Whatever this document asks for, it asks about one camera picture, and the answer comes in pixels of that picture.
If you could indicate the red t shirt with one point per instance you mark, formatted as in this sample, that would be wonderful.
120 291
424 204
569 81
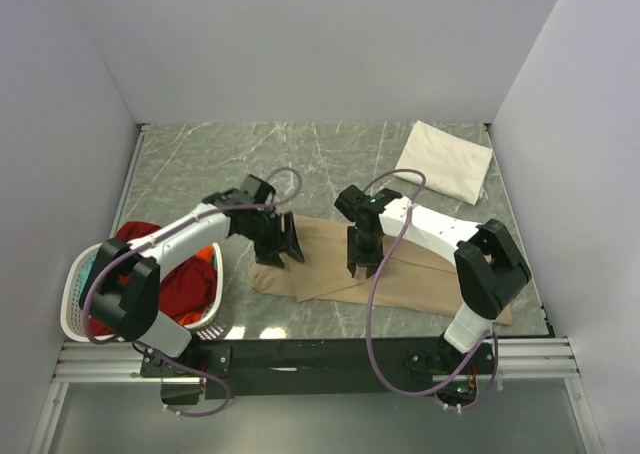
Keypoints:
184 289

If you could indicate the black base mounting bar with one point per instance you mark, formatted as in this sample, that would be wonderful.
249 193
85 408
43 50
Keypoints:
324 366

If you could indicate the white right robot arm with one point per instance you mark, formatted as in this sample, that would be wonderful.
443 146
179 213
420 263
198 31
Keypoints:
490 268

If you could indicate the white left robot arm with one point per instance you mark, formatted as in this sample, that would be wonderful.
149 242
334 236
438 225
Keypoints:
122 290

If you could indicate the aluminium frame rail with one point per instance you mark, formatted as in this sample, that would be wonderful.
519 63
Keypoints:
531 358

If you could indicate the beige t shirt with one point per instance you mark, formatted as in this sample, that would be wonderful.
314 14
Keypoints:
414 278

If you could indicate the teal t shirt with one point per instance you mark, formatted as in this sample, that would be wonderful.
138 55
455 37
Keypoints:
85 271

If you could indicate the white perforated laundry basket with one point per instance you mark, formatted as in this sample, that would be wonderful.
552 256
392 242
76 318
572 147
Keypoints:
70 311

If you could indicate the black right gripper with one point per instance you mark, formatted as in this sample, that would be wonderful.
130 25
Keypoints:
355 256

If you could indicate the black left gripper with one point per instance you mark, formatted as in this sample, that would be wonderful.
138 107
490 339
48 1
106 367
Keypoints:
281 241

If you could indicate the folded white t shirt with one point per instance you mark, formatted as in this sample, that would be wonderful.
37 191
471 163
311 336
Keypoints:
452 166

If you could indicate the orange t shirt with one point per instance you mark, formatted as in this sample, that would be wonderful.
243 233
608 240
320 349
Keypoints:
205 255

